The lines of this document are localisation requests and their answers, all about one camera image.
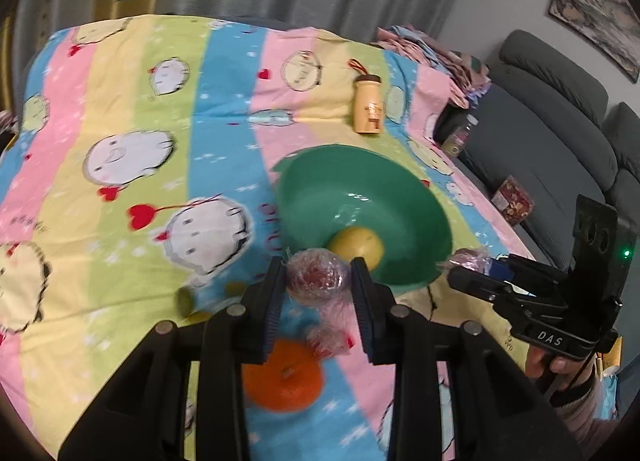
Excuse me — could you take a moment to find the red apple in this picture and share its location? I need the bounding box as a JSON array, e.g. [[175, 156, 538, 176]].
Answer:
[[286, 247, 349, 307]]

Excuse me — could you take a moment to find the small green fruit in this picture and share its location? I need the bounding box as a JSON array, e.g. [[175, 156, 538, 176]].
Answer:
[[175, 287, 196, 318]]

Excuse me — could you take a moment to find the orange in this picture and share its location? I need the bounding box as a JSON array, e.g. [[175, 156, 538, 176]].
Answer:
[[242, 339, 324, 413]]

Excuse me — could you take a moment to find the right forearm sleeve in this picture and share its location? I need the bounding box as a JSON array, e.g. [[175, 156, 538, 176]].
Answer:
[[549, 374, 618, 459]]

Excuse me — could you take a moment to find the right hand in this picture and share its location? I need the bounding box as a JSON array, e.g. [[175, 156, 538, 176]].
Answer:
[[525, 345, 590, 391]]

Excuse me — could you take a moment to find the yellow pear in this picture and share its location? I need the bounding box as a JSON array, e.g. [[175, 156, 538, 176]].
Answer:
[[328, 226, 385, 270]]

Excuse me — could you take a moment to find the red patterned box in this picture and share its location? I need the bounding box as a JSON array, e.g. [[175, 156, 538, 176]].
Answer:
[[491, 176, 535, 226]]

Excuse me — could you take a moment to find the green plastic bowl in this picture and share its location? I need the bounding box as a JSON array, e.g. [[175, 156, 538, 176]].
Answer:
[[271, 145, 452, 292]]

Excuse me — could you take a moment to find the plastic bottle on sofa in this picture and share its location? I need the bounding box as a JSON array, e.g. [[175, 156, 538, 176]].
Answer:
[[442, 114, 478, 158]]

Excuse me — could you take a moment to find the grey sofa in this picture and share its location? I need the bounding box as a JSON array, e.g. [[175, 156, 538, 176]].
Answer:
[[459, 30, 639, 268]]

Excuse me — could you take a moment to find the colourful cartoon striped bedsheet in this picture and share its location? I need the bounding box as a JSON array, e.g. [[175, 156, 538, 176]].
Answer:
[[1, 16, 526, 455]]

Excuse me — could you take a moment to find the pink patterned folded blanket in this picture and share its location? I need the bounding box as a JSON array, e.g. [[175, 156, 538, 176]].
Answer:
[[373, 25, 491, 109]]

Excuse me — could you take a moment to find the framed landscape painting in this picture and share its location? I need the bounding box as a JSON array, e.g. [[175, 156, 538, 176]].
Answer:
[[549, 0, 639, 83]]

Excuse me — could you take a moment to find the yellow bottle with strap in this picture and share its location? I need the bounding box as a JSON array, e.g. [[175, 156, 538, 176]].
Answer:
[[348, 58, 384, 135]]

